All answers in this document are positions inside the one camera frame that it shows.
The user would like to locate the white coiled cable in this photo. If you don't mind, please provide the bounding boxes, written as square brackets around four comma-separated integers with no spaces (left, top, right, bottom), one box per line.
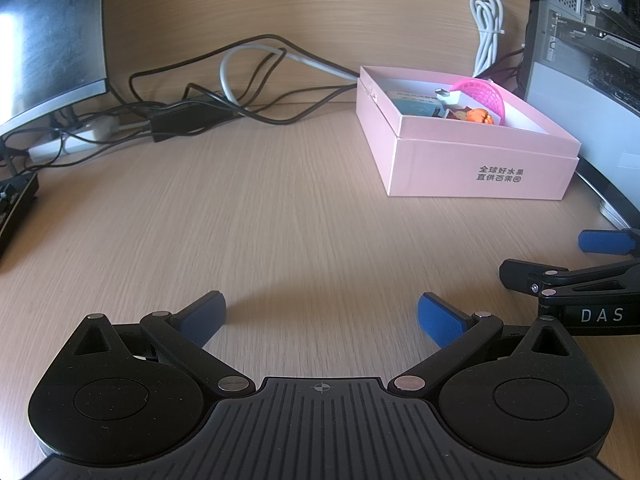
[470,0,505,78]

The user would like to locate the white charger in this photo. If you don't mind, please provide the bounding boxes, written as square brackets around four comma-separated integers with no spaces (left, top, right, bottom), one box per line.
[434,89,463,111]

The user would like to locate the grey flat cable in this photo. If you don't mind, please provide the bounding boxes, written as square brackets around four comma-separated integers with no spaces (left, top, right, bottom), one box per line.
[220,45,361,108]

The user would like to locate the orange plastic toy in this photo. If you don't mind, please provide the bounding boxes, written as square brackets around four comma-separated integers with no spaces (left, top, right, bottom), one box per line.
[457,107,496,126]

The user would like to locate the white power strip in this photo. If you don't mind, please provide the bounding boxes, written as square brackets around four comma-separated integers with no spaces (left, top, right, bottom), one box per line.
[27,117,121,163]

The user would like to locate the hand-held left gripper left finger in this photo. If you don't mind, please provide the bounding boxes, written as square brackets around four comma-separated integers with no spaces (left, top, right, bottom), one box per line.
[70,290,257,401]

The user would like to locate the wooden desktop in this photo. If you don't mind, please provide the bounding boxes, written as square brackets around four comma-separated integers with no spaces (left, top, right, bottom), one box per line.
[0,95,640,411]

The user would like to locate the glass sided computer case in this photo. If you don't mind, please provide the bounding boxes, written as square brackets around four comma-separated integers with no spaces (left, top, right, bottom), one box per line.
[520,0,640,226]

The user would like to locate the black keyboard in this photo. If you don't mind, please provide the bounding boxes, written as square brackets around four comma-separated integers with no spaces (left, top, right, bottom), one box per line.
[0,172,40,261]

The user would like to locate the blue white tissue pack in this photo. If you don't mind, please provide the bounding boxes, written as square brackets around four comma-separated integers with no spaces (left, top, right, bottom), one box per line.
[392,91,446,117]

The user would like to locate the pink cardboard box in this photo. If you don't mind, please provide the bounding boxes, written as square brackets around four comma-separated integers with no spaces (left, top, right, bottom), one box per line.
[356,65,582,201]

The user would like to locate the curved computer monitor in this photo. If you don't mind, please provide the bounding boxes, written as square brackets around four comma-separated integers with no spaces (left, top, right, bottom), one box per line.
[0,0,110,136]

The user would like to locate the thick black cable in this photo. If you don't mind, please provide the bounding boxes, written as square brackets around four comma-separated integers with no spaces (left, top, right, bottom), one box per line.
[130,35,361,126]

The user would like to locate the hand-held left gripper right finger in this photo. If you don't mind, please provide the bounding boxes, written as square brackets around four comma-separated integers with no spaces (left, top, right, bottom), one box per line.
[391,292,581,402]

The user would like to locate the thin black cable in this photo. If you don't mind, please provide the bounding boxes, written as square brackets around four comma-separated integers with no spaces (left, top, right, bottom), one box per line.
[240,85,358,125]

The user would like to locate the pink plastic toy net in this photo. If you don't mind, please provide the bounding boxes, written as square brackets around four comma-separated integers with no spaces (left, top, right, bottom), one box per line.
[452,78,505,126]

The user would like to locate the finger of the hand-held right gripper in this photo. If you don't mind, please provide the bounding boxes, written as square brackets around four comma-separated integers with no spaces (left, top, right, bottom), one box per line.
[499,258,640,307]
[577,229,640,256]

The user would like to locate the black power adapter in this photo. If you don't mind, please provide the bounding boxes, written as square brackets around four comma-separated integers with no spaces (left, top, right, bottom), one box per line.
[149,102,233,142]

